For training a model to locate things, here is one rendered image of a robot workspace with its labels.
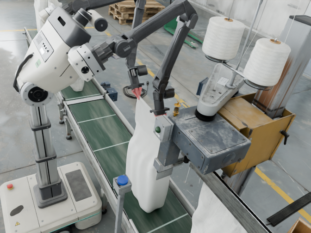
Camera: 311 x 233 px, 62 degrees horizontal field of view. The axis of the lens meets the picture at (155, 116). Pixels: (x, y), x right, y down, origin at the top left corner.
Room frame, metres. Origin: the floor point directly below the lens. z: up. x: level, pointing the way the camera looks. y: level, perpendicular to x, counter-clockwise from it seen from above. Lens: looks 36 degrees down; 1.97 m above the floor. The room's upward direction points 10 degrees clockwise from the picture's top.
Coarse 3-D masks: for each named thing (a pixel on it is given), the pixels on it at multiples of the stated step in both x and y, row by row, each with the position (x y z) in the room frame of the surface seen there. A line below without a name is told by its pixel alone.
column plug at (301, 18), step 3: (291, 15) 1.18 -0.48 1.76; (294, 15) 1.19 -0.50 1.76; (297, 15) 1.20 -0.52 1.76; (300, 15) 1.21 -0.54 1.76; (303, 15) 1.22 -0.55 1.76; (306, 15) 1.23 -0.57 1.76; (294, 18) 1.15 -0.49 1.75; (297, 18) 1.14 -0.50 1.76; (300, 18) 1.14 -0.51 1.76; (303, 18) 1.16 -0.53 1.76; (306, 18) 1.17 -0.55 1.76; (309, 18) 1.18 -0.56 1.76; (300, 21) 1.13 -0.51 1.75; (303, 21) 1.12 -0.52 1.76; (306, 21) 1.11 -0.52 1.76; (309, 21) 1.13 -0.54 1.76; (306, 24) 1.11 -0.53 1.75; (309, 24) 1.10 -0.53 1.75
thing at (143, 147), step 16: (144, 112) 1.37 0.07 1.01; (144, 128) 1.34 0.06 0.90; (144, 144) 1.25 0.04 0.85; (128, 160) 1.29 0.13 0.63; (144, 160) 1.14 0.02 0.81; (128, 176) 1.27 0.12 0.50; (144, 176) 1.11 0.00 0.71; (144, 192) 1.08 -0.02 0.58; (160, 192) 1.07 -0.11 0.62; (144, 208) 1.06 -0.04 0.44
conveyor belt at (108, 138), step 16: (80, 112) 2.07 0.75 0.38; (96, 112) 2.11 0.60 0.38; (112, 112) 2.16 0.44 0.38; (96, 128) 1.87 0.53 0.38; (112, 128) 1.91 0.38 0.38; (96, 144) 1.66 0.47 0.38; (112, 144) 1.69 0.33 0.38; (128, 144) 1.73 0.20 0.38; (112, 160) 1.50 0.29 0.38; (112, 176) 1.34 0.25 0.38; (128, 192) 1.21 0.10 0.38; (128, 208) 1.08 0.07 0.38; (160, 208) 1.13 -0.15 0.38; (176, 208) 1.15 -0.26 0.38; (144, 224) 0.99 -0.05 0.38; (160, 224) 1.00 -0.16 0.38; (176, 224) 1.03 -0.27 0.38
